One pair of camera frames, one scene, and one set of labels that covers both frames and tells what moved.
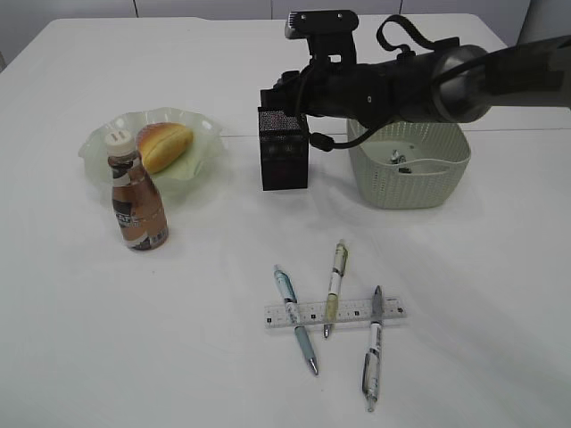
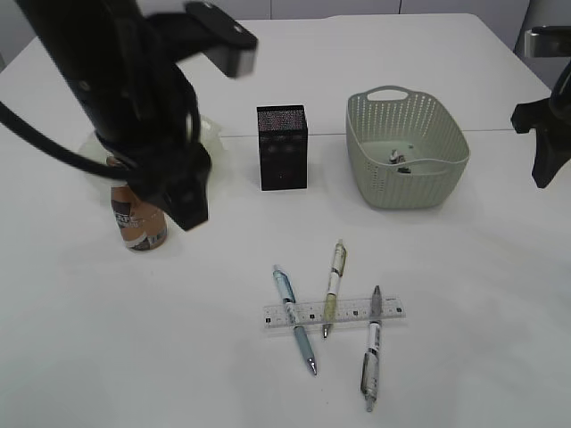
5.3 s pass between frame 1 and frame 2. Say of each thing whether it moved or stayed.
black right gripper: moved
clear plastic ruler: stayed
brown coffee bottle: stayed
